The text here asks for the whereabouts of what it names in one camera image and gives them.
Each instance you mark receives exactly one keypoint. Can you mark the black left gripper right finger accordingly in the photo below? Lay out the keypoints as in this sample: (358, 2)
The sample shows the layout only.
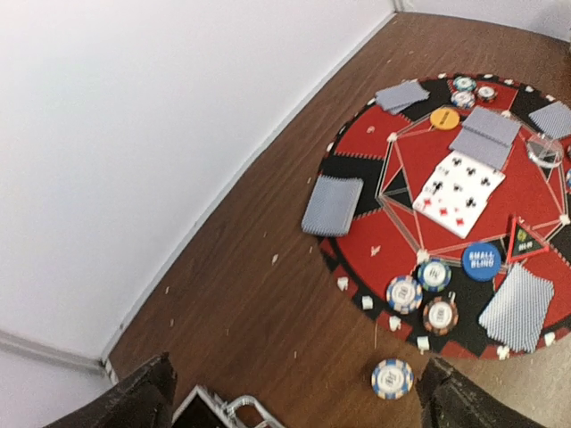
(483, 395)

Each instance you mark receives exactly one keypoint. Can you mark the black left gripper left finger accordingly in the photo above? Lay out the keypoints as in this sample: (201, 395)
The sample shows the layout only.
(143, 399)

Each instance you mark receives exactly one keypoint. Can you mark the grey cards seat two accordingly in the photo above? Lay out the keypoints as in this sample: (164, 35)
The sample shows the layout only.
(516, 313)

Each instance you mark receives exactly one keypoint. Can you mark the white grey poker chip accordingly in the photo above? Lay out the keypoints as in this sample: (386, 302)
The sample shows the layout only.
(404, 294)

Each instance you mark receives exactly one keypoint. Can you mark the green poker chip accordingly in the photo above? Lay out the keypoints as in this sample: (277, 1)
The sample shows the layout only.
(434, 275)

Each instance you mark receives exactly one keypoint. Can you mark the face-up red diamonds card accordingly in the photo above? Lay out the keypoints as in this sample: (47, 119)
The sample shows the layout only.
(444, 213)

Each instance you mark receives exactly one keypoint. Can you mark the face-up black clubs card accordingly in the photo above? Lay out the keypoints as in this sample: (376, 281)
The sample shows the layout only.
(460, 176)

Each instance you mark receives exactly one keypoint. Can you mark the grey card deck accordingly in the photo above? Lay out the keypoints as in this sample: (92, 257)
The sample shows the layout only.
(331, 206)

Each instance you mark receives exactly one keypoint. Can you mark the face-down grey board card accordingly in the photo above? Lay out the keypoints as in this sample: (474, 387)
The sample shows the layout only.
(487, 137)

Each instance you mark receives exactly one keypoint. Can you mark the orange big blind button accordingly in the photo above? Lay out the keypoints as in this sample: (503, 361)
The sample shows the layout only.
(444, 118)

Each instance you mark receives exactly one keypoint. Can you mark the grey cards seat nine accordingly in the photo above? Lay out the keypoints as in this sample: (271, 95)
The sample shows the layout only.
(553, 120)

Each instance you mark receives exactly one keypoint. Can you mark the grey cards seat six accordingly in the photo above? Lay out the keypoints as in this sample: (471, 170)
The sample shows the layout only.
(394, 99)

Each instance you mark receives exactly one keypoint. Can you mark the aluminium poker case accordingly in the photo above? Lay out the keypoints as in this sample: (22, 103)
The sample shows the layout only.
(203, 408)

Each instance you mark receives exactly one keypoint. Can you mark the blue small blind button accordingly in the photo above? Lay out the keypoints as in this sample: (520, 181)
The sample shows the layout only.
(481, 261)

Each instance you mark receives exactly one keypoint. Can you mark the round red black poker mat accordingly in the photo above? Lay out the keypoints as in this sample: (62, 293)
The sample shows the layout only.
(460, 238)

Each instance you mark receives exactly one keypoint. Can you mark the red black triangle marker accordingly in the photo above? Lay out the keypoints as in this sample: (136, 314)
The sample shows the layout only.
(524, 242)

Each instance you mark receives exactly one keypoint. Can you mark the clear dealer button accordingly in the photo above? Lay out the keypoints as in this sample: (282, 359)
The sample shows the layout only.
(544, 152)

